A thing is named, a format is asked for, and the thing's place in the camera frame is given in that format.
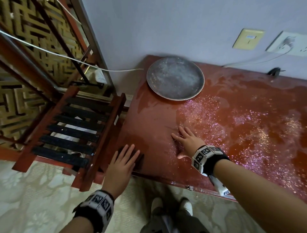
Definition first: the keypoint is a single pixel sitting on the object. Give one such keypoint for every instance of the person's left hand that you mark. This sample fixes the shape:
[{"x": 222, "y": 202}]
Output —
[{"x": 120, "y": 172}]

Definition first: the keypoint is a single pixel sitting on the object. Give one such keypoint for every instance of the person's right hand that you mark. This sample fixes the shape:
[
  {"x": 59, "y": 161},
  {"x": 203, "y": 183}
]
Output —
[{"x": 189, "y": 145}]

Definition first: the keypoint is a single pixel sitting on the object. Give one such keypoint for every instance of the brown cleaning cloth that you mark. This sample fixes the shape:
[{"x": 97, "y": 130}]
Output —
[{"x": 138, "y": 161}]

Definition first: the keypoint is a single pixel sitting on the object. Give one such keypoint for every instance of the round grey metal tray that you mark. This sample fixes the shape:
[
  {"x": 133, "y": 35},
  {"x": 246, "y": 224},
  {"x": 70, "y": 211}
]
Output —
[{"x": 175, "y": 78}]

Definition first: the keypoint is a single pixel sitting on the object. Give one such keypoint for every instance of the person's left forearm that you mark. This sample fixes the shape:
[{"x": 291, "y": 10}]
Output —
[{"x": 76, "y": 226}]

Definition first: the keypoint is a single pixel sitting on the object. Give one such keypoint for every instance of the person's right forearm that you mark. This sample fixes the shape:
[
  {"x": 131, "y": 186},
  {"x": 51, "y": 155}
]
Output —
[{"x": 259, "y": 199}]

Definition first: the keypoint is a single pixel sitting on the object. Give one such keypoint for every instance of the white shoe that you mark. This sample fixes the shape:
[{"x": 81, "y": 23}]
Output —
[
  {"x": 157, "y": 204},
  {"x": 186, "y": 206}
]

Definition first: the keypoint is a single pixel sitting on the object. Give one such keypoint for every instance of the white paper sheet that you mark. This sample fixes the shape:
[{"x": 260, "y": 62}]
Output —
[{"x": 72, "y": 127}]

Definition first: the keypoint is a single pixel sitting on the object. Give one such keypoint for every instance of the white bag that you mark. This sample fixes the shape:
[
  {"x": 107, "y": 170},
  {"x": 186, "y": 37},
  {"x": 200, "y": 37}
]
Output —
[{"x": 97, "y": 75}]

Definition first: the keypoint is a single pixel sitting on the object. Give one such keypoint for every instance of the black power plug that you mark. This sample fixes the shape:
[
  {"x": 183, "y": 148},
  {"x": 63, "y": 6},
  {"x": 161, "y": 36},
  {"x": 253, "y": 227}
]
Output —
[{"x": 274, "y": 71}]

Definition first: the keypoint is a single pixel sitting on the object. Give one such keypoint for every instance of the wooden folding luggage rack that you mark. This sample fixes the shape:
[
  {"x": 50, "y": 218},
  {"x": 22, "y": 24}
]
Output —
[{"x": 64, "y": 48}]

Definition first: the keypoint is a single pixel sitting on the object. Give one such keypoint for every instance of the white power plug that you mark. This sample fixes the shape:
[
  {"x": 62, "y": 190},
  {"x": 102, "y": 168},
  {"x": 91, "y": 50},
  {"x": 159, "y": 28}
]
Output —
[{"x": 288, "y": 42}]

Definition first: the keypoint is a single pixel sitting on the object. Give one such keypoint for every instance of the gold lattice screen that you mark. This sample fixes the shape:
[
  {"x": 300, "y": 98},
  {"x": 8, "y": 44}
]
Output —
[{"x": 24, "y": 24}]

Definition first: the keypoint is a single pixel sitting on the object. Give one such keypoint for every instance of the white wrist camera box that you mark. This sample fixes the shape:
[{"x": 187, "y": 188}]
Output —
[{"x": 219, "y": 186}]

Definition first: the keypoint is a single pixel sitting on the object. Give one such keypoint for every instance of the beige wall plate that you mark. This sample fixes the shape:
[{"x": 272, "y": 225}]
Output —
[{"x": 248, "y": 39}]

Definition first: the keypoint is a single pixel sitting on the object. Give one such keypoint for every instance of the white wall power socket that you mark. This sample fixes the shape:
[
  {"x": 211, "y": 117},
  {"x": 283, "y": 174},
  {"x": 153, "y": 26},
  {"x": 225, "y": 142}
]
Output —
[{"x": 301, "y": 46}]

